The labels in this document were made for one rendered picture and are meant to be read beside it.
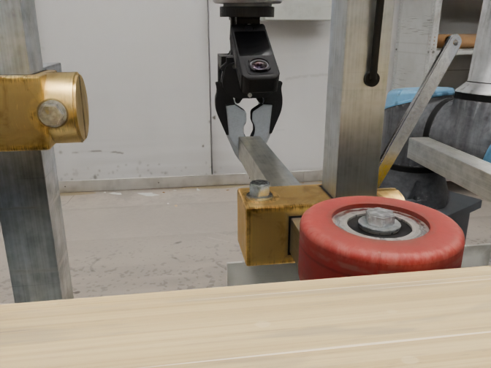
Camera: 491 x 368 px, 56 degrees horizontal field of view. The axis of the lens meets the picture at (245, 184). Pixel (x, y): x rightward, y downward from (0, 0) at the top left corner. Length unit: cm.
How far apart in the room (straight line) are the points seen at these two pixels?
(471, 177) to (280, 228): 29
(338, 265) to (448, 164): 43
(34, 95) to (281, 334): 24
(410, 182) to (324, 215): 90
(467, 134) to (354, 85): 68
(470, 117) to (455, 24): 248
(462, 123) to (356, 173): 67
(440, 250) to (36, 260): 28
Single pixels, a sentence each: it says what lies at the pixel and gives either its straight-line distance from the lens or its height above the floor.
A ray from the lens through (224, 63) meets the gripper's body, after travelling 63.
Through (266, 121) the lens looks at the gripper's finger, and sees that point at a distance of 64.
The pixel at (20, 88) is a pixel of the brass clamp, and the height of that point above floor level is 96.
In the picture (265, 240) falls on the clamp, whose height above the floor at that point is 84.
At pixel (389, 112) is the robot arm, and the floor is 82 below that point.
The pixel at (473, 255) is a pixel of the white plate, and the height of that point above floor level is 79.
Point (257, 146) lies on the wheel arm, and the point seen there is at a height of 86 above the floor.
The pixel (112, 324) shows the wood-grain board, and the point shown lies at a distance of 18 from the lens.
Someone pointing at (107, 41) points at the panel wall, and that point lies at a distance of 301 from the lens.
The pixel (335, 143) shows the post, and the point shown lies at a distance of 37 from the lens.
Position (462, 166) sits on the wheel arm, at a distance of 61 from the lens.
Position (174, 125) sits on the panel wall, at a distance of 304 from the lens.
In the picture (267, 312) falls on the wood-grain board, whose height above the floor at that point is 90.
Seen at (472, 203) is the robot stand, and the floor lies 60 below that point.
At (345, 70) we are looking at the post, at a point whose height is 97.
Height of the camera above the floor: 100
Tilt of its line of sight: 18 degrees down
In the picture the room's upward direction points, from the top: straight up
